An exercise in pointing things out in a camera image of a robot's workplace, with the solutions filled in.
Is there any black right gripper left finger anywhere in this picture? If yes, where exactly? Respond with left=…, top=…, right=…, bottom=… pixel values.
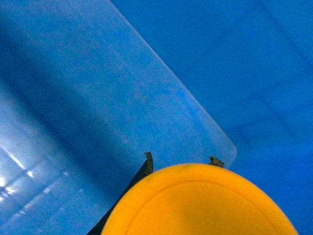
left=87, top=152, right=154, bottom=235

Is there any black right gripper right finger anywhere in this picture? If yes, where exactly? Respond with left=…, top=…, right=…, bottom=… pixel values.
left=209, top=155, right=224, bottom=168

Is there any yellow push button switch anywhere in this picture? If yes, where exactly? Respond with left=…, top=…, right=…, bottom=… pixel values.
left=102, top=164, right=297, bottom=235

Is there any blue plastic crate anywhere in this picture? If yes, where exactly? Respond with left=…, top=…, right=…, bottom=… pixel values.
left=0, top=0, right=313, bottom=235

